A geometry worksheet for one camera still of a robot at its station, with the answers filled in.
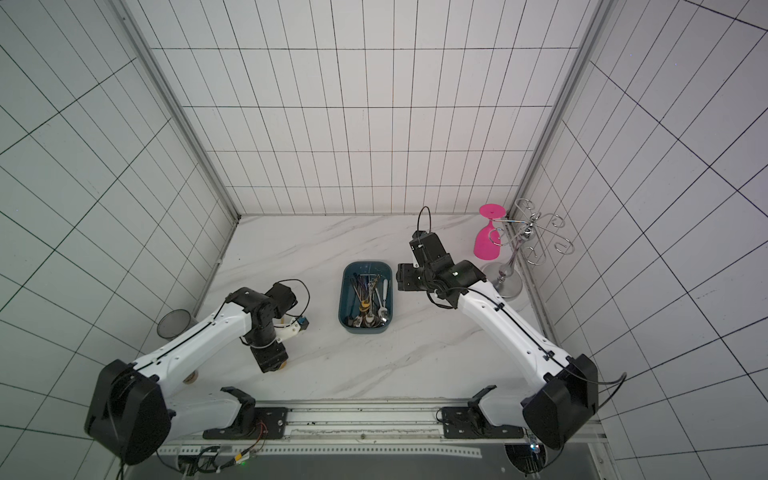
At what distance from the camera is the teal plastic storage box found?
90 centimetres

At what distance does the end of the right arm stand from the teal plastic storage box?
0.83ft

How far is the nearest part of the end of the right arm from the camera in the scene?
526 mm
